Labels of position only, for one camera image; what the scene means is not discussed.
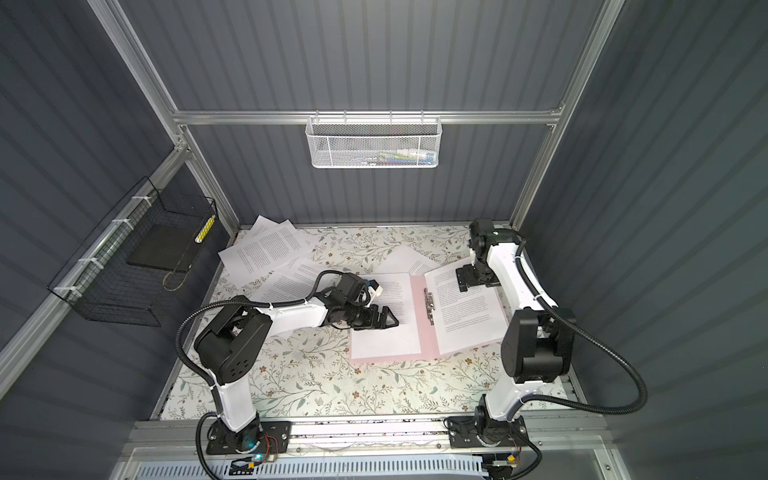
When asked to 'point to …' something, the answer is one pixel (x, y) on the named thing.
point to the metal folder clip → (429, 302)
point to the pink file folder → (427, 331)
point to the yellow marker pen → (205, 229)
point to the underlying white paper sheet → (294, 283)
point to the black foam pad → (164, 247)
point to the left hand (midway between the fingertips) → (390, 324)
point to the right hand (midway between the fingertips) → (486, 286)
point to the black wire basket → (133, 267)
